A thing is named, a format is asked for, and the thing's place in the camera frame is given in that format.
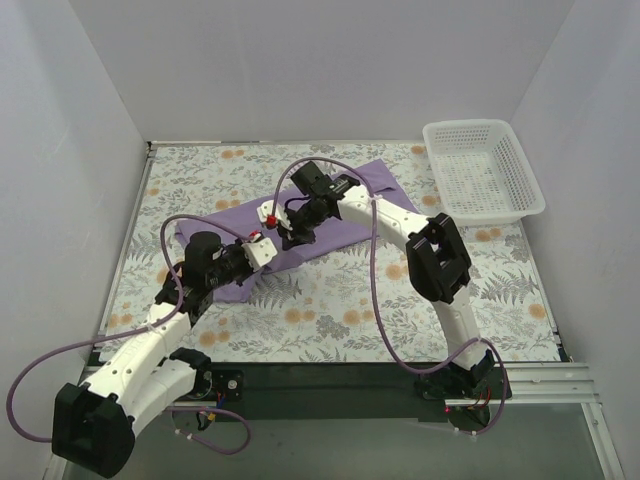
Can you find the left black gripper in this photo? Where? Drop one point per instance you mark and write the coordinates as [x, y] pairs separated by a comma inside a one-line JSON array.
[[239, 261]]

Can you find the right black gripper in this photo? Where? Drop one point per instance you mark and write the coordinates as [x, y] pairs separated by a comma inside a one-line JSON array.
[[295, 230]]

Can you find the purple t shirt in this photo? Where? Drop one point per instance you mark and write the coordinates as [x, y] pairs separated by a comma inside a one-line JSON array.
[[330, 236]]

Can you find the white plastic basket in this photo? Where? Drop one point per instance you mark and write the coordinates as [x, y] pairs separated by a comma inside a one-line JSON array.
[[481, 171]]

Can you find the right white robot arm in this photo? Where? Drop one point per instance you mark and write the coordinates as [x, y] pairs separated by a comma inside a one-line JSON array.
[[438, 263]]

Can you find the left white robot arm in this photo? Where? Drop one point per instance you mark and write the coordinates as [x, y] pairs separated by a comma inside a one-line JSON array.
[[95, 424]]

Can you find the floral patterned table mat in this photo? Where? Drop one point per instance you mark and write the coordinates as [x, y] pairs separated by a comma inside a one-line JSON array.
[[355, 304]]

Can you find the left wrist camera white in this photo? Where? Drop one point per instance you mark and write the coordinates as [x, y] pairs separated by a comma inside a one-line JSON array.
[[259, 250]]

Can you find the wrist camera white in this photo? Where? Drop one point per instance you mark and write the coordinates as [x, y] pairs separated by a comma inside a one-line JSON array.
[[272, 215], [259, 250]]

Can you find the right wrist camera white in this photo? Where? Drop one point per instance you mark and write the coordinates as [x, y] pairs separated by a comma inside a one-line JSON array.
[[272, 215]]

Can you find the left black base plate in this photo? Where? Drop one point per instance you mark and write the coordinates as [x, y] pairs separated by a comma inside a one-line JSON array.
[[224, 384]]

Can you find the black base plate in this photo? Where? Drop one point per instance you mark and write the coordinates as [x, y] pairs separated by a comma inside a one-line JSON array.
[[455, 383], [224, 384]]

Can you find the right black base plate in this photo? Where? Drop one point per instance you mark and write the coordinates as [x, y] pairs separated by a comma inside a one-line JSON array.
[[455, 383]]

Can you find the aluminium frame rail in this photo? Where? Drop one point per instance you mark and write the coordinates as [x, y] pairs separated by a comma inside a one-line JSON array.
[[289, 382]]

